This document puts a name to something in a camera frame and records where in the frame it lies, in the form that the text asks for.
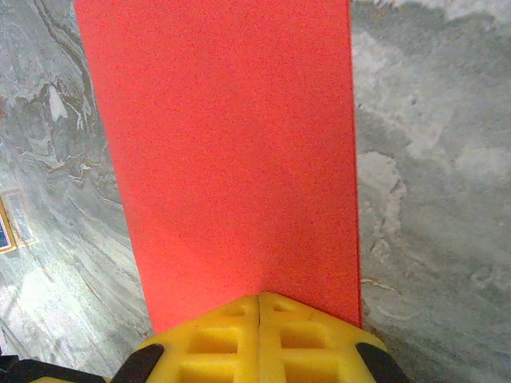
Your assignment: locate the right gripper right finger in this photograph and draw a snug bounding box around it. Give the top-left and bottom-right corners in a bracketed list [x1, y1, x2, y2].
[259, 290, 413, 383]

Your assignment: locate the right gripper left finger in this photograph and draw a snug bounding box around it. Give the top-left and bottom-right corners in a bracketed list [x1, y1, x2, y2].
[107, 293, 261, 383]

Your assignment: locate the red square paper sheet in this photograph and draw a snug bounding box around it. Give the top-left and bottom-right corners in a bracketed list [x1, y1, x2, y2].
[73, 0, 364, 336]

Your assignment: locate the small blue yellow card box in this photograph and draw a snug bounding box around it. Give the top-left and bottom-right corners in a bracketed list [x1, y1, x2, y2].
[0, 191, 19, 256]

